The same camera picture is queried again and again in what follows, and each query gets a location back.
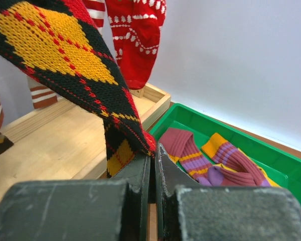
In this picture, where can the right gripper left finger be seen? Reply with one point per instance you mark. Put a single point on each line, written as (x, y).
(101, 209)

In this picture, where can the red patterned sock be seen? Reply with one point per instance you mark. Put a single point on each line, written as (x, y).
(136, 30)

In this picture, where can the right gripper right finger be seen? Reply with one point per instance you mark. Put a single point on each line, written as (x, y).
(188, 210)

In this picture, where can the red white striped sock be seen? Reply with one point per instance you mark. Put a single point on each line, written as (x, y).
(96, 10)

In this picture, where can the yellow monster sock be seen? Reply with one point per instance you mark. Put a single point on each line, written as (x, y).
(270, 181)

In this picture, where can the purple yellow striped sock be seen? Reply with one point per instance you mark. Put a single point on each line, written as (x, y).
(181, 148)

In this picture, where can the green plastic tray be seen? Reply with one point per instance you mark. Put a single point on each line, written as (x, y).
(281, 167)

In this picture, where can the wooden hanger stand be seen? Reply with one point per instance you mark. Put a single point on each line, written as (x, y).
(61, 142)

